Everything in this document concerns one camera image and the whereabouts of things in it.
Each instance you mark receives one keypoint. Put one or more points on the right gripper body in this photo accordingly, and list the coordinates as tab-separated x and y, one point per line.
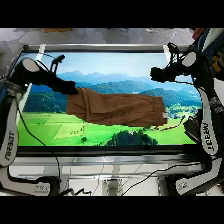
159	74

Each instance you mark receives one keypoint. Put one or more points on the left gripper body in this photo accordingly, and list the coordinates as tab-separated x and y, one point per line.
68	88

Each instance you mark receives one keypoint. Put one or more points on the brown pants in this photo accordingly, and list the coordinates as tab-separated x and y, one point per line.
116	108

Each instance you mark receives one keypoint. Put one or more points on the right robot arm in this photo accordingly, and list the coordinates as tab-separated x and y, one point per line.
208	133

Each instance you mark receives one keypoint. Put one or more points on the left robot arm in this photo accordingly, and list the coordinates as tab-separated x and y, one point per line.
10	133

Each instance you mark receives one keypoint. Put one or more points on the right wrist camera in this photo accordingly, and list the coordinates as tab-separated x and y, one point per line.
173	53

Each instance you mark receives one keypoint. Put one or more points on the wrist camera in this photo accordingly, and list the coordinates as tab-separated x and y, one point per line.
173	53
56	63

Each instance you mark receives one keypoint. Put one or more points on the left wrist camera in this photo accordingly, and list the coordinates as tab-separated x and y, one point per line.
56	63

